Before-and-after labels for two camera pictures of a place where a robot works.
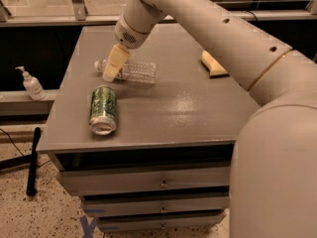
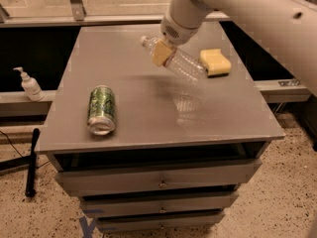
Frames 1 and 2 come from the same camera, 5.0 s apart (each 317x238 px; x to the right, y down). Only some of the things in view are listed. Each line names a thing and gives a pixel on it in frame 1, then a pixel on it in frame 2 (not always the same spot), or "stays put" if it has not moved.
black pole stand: x=31 y=159 stays put
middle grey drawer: x=119 y=207 stays put
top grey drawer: x=105 y=181 stays put
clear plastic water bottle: x=133 y=70 to x=178 y=62
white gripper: x=129 y=34 to x=178 y=33
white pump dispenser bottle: x=32 y=84 stays put
